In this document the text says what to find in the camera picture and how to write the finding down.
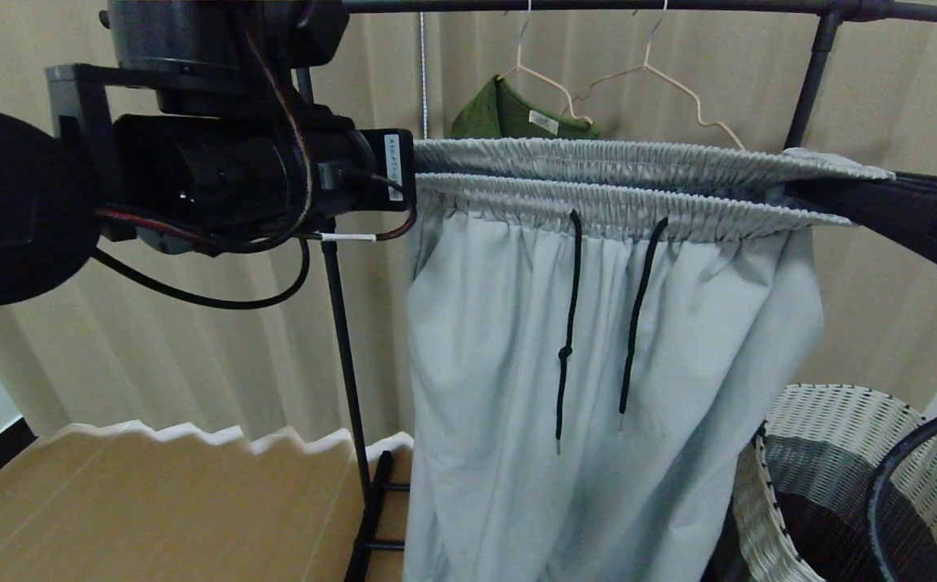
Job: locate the green printed T-shirt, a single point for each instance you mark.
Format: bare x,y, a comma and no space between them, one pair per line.
492,113

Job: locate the black clothes rack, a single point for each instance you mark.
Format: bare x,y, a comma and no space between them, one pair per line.
597,5

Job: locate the beige curtain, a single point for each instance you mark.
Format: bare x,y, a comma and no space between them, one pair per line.
153,364

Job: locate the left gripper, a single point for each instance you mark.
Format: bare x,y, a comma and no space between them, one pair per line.
234,178

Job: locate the white laundry basket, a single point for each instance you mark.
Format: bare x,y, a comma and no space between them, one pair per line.
840,412

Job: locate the pale grey shorts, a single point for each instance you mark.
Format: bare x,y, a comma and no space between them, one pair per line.
517,404

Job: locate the pink clothes hanger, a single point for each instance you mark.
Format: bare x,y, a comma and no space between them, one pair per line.
545,79
678,85

